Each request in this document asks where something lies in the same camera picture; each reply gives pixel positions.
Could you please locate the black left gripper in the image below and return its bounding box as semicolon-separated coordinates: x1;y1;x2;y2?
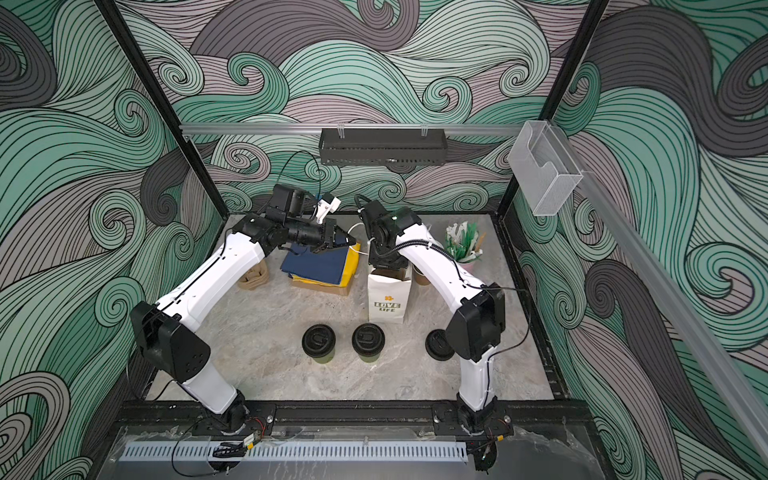
286;220;357;254

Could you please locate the white paper takeout bag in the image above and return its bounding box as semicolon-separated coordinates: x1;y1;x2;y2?
350;245;412;324

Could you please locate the green paper coffee cup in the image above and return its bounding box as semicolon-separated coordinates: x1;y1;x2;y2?
359;354;380;363

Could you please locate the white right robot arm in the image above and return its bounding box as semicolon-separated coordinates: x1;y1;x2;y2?
355;195;506;428

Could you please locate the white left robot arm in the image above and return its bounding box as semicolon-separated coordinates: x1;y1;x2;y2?
130;185;356;435

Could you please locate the navy blue napkin stack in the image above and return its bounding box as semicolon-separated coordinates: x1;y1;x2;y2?
280;245;348;285

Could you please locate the stack of paper cups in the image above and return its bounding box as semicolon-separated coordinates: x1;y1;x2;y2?
413;266;430;286

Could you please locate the white wrapped straw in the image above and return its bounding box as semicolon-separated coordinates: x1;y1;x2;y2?
445;223;463;260

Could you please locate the green wrapped straw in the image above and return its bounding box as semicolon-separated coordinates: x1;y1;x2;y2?
462;223;479;259

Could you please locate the brown pulp cup carrier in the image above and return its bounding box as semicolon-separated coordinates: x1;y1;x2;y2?
236;261;270;291

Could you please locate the stack of black lids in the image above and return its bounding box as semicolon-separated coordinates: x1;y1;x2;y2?
425;329;455;362

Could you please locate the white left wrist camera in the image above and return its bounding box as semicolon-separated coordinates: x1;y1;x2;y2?
313;193;341;225

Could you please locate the black wall shelf tray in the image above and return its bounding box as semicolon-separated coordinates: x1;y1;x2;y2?
318;127;448;166

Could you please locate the clear acrylic wall holder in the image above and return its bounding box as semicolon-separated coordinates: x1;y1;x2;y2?
507;120;583;217

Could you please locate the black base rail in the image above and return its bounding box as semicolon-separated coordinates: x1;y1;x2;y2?
116;400;592;436

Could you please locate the white slotted cable duct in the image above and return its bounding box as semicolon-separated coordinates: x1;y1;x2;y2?
119;440;468;462

